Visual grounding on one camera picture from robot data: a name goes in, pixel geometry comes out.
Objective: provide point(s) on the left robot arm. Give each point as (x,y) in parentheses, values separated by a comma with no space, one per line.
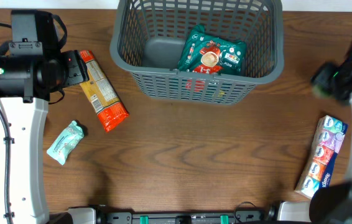
(32,66)

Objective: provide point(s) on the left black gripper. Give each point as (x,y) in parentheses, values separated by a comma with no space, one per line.
(77,71)

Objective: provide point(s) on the grey plastic basket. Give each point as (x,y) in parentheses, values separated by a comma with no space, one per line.
(149,39)

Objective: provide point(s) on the red spaghetti packet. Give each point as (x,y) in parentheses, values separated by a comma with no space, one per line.
(101,94)

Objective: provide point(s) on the green coffee mix bag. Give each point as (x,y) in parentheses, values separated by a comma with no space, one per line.
(204,53)

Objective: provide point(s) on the light teal snack packet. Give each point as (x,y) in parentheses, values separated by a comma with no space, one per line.
(66,142)

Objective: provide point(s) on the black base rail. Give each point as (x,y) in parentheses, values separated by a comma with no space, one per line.
(245,212)

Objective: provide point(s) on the Kleenex tissue multipack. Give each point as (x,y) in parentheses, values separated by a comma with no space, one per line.
(327,142)

